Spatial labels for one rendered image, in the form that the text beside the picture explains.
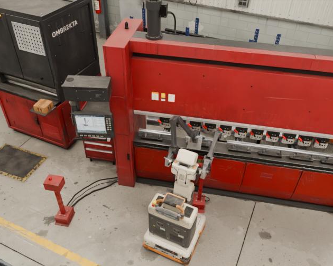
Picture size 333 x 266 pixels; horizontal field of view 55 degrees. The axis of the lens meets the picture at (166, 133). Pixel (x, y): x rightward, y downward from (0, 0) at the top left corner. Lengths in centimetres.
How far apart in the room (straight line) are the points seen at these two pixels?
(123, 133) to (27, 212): 182
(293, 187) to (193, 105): 185
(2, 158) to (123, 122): 257
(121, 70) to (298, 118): 217
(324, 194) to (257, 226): 103
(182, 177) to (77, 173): 220
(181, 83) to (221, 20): 446
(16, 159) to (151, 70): 301
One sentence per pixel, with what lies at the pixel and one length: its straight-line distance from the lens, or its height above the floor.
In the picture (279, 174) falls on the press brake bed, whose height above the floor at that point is 63.
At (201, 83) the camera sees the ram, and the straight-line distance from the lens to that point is 387.
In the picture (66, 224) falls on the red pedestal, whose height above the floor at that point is 2.
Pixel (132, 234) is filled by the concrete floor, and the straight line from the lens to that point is 455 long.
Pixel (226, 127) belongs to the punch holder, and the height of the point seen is 123.
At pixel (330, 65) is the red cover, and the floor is 225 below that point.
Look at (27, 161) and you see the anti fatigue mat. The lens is 579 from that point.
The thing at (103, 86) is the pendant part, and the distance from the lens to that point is 361.
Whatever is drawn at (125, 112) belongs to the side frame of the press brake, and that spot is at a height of 143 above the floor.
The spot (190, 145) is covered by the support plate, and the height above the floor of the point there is 100.
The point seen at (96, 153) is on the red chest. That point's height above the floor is 25.
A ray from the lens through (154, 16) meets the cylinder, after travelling 368.
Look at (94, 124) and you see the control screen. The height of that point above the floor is 144.
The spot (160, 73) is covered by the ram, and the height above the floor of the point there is 191.
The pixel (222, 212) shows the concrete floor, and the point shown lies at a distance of 482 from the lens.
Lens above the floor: 383
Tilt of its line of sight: 40 degrees down
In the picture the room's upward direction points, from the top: 1 degrees clockwise
